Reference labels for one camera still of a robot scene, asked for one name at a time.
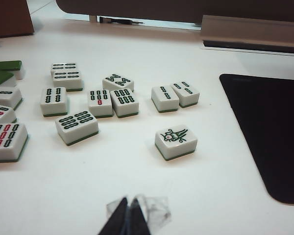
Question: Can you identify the grey-brown desk divider panel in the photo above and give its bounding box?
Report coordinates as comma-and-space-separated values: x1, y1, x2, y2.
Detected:
55, 0, 294, 24

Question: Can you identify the four-bamboo left mahjong tile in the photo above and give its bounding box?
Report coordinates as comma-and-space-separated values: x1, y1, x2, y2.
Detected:
40, 87, 70, 118

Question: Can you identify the four bamboo mahjong tile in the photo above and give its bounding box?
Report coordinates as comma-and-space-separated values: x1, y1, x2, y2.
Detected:
50, 62, 77, 74
52, 70, 84, 92

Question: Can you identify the reddish brown box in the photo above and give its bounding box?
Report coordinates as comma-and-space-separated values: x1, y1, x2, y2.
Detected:
0, 0, 35, 40

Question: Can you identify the six bamboo mahjong tile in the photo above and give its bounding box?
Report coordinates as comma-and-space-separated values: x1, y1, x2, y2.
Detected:
110, 88, 140, 118
55, 110, 99, 146

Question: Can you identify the bird print mahjong tile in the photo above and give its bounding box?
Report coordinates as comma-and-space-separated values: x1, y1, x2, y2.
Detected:
154, 124, 198, 161

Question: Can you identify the green-backed white mahjong tile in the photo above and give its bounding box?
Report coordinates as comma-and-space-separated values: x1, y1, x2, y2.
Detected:
0, 60, 26, 80
0, 71, 18, 88

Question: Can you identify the eight bamboo mahjong tile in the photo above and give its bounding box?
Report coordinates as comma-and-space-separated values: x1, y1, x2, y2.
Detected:
102, 72, 135, 93

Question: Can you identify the black rectangular mat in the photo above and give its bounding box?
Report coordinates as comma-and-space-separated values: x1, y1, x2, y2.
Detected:
219, 73, 294, 206

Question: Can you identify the three bamboo mahjong tile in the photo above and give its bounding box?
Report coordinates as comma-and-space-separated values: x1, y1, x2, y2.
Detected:
171, 81, 201, 108

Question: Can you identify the white rectangular box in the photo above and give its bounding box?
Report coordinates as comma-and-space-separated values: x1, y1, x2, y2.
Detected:
199, 14, 294, 56

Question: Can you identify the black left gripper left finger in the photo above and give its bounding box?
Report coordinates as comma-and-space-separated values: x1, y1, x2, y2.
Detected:
98, 196, 129, 235

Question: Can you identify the nine bamboo mahjong tile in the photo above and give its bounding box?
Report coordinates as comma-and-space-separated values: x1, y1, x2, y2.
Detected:
0, 122, 29, 164

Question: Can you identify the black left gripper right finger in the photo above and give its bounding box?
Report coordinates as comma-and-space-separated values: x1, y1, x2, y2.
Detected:
129, 194, 173, 235

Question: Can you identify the red green bamboo mahjong tile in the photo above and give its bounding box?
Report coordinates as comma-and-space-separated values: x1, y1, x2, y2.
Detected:
0, 103, 18, 128

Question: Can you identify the two bamboo mahjong tile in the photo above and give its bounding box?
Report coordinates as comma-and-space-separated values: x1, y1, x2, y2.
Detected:
151, 85, 180, 114

